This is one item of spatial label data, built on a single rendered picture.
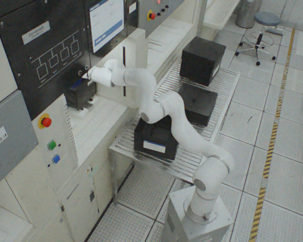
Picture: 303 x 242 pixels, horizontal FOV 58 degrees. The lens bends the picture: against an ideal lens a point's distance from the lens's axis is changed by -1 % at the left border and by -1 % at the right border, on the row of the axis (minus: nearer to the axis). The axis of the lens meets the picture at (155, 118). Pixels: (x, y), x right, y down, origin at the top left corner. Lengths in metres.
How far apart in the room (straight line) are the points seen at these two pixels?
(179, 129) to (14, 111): 0.68
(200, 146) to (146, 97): 0.34
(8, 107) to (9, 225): 0.71
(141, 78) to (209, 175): 0.53
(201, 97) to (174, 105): 0.79
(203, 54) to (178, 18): 0.92
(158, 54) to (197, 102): 0.66
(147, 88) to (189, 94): 0.85
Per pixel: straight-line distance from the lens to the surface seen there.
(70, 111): 1.89
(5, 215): 1.59
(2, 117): 1.02
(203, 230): 1.58
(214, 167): 1.26
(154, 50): 2.54
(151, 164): 1.74
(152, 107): 1.25
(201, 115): 1.96
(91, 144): 1.71
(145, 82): 1.29
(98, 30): 1.33
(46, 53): 1.09
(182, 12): 3.08
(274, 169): 2.99
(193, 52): 2.30
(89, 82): 1.82
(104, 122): 1.83
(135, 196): 2.50
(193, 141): 1.28
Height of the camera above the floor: 2.17
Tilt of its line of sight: 45 degrees down
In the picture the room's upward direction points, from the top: 5 degrees clockwise
